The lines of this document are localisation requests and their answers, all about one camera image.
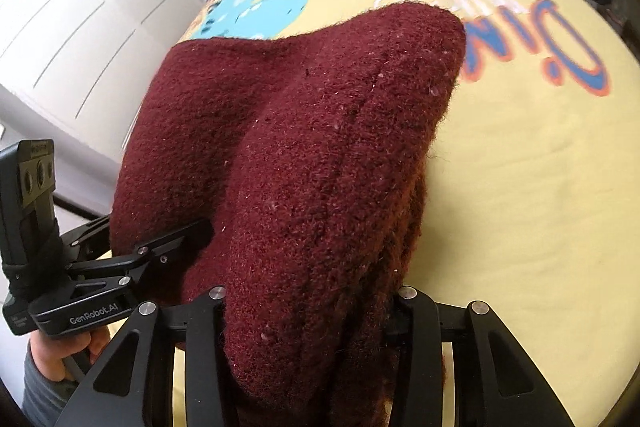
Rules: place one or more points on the person's left hand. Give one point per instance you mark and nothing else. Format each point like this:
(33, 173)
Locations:
(49, 354)

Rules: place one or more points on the dark red knit sweater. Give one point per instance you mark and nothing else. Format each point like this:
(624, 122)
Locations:
(307, 155)

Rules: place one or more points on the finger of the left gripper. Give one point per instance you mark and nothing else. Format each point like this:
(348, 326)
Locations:
(89, 240)
(168, 254)

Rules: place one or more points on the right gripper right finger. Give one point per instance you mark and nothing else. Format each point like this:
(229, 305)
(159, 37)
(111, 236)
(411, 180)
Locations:
(495, 381)

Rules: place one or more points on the white wardrobe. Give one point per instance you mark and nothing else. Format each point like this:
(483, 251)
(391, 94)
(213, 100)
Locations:
(75, 71)

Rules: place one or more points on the yellow dinosaur print bedspread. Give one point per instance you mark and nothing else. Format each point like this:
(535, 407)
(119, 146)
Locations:
(532, 179)

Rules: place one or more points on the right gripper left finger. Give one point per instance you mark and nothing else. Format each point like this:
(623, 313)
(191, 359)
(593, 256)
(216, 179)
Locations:
(131, 382)

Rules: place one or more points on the black camera module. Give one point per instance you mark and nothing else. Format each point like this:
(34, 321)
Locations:
(31, 245)

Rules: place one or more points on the grey sleeve forearm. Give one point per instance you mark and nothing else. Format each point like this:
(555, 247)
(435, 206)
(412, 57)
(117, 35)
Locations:
(44, 399)

